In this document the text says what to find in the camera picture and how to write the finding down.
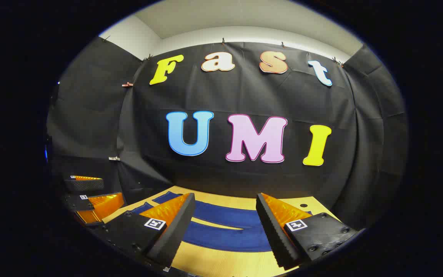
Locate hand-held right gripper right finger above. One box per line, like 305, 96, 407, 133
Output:
255, 192, 358, 270

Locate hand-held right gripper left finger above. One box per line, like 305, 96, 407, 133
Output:
100, 192, 196, 270

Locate blue denim jeans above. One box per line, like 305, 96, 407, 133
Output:
129, 191, 313, 253

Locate black backdrop cloth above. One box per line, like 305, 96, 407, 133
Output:
47, 37, 410, 231

